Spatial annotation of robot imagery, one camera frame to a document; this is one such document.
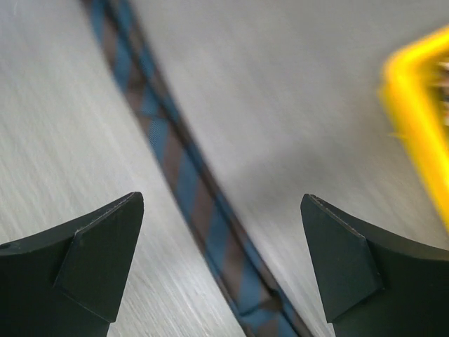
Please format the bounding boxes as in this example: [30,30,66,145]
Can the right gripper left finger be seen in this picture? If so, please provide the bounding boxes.
[1,192,144,336]

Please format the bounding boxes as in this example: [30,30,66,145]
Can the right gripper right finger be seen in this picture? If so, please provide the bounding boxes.
[300,194,448,336]

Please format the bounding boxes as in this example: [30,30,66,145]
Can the blue brown striped tie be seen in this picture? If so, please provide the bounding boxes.
[82,1,311,336]

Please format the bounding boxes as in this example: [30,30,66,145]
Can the yellow plastic tray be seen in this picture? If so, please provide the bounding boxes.
[380,27,448,224]

